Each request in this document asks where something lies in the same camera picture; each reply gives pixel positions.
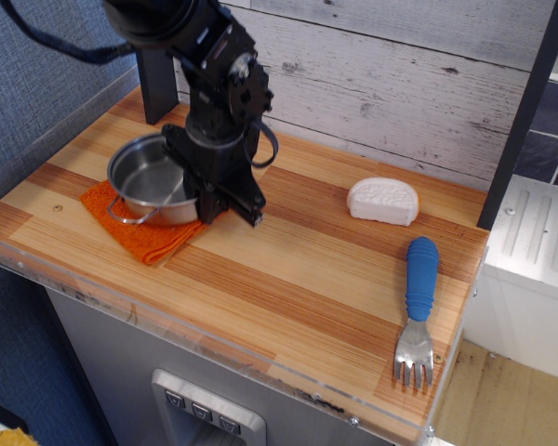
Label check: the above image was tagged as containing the orange knitted towel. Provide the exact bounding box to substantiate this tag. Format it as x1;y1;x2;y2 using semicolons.
80;180;207;266

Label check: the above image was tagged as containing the yellow black object on floor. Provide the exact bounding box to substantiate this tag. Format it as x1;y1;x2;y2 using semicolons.
0;428;39;446

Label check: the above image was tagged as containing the clear acrylic edge guard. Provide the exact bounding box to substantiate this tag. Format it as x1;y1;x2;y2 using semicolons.
0;221;486;445

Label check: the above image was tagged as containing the left dark shelf post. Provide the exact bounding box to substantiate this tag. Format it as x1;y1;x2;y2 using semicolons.
136;49;179;125

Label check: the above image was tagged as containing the right dark shelf post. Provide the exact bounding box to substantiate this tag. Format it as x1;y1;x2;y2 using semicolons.
477;1;558;230

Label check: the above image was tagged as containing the dark shelf post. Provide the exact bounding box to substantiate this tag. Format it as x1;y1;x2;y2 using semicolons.
477;1;558;230
136;49;179;125

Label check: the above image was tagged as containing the grey cabinet button panel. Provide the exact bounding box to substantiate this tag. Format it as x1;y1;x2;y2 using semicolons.
152;369;267;445

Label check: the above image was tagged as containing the white grooved side counter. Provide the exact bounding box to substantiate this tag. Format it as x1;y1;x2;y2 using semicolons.
463;176;558;377

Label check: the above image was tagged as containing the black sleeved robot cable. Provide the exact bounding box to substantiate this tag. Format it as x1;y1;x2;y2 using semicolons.
0;0;134;65

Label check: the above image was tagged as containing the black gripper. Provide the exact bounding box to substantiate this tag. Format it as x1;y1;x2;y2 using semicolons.
162;123;266;227

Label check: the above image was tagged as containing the blue handled metal fork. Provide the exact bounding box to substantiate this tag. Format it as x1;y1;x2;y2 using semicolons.
393;236;439;389

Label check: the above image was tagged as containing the white toy cheese wedge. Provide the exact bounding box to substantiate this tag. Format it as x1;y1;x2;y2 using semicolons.
347;177;420;226

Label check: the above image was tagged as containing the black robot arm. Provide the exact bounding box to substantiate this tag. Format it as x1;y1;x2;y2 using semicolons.
104;1;279;226

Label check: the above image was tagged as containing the stainless steel pot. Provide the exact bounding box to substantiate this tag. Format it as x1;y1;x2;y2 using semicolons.
107;134;198;227

